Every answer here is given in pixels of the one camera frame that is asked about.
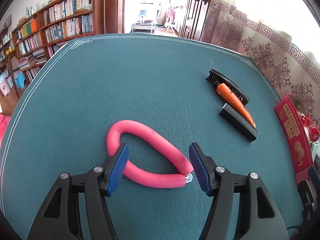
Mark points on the red cylindrical snack tube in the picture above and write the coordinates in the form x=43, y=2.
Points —
x=312, y=130

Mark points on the wooden bookshelf with books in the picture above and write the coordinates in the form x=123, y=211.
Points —
x=41, y=35

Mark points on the black rectangular lipstick case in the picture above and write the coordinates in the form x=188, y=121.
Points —
x=239, y=122

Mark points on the black hair comb clip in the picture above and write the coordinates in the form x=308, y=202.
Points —
x=216, y=78

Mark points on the patterned beige curtain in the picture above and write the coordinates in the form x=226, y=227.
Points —
x=280, y=36

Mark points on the wooden door frame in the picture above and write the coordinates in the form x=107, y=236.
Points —
x=114, y=16

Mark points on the green felt table mat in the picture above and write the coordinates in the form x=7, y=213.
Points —
x=61, y=121

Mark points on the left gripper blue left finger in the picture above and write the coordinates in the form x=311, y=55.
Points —
x=116, y=168

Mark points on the orange cosmetic tube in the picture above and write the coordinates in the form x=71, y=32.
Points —
x=232, y=100

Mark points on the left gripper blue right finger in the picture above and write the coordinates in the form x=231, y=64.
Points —
x=202, y=168

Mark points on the pink rectangular tin box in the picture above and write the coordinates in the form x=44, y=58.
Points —
x=293, y=120

